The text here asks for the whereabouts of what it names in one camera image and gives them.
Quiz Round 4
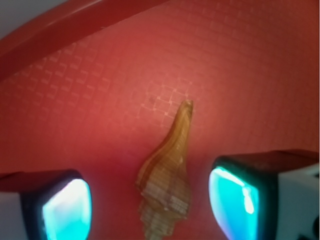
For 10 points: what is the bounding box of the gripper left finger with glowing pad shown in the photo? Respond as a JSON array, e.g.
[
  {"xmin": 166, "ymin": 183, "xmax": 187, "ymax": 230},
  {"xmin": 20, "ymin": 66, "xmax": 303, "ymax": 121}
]
[{"xmin": 0, "ymin": 169, "xmax": 92, "ymax": 240}]

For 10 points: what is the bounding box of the brown spiral sea shell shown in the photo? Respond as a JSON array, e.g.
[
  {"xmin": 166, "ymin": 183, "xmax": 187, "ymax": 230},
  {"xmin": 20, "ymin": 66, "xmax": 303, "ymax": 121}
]
[{"xmin": 135, "ymin": 100, "xmax": 194, "ymax": 240}]

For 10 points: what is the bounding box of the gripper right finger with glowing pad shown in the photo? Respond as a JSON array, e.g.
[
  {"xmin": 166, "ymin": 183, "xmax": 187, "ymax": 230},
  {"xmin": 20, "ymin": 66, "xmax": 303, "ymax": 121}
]
[{"xmin": 208, "ymin": 149, "xmax": 320, "ymax": 240}]

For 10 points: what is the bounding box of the red plastic tray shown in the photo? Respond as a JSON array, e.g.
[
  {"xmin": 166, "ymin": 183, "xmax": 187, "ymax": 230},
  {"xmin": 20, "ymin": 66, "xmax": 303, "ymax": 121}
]
[{"xmin": 0, "ymin": 0, "xmax": 319, "ymax": 240}]

